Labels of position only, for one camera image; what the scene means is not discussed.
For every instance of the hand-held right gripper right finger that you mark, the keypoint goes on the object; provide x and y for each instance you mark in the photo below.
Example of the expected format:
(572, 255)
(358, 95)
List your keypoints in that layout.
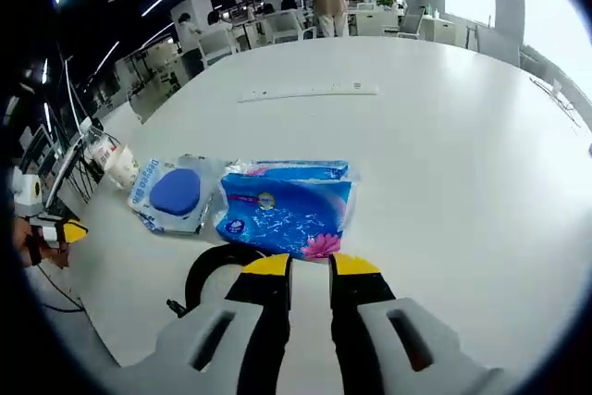
(361, 335)

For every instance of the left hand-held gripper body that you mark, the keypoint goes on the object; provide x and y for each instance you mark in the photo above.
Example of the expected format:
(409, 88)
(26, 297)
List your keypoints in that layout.
(28, 189)

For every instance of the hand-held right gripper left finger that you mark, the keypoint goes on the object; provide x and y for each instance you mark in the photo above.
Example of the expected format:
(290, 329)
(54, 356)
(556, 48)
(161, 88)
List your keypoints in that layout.
(263, 330)

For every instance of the white paper cup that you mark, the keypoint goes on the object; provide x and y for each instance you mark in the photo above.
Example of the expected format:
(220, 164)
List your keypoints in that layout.
(122, 168)

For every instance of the clear plastic water bottle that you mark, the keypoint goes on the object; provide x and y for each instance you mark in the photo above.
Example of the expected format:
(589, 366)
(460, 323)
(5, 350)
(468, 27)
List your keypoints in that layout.
(104, 152)

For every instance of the clear blue-print packet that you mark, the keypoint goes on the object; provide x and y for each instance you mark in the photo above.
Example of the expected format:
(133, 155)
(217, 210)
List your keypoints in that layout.
(176, 191)

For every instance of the blue tissue packet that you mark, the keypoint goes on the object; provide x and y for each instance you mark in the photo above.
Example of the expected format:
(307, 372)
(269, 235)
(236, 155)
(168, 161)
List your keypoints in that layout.
(287, 214)

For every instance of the person's left hand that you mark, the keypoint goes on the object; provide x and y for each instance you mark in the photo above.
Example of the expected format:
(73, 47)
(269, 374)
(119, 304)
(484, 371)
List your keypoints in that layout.
(20, 240)

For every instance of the black laptop stand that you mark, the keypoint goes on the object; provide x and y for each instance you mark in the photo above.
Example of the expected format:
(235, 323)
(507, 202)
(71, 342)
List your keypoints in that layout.
(88, 177)

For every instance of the white office chair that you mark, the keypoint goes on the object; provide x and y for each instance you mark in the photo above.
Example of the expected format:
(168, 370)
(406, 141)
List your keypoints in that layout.
(217, 43)
(284, 25)

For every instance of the white power socket strip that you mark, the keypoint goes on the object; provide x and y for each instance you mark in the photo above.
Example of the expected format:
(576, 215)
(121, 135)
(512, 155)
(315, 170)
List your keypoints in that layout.
(307, 92)

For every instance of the small white container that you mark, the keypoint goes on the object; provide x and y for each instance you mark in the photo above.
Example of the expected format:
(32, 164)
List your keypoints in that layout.
(557, 87)

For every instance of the grey office chair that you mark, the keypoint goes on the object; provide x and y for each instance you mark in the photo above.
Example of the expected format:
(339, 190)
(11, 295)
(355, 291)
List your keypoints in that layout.
(410, 22)

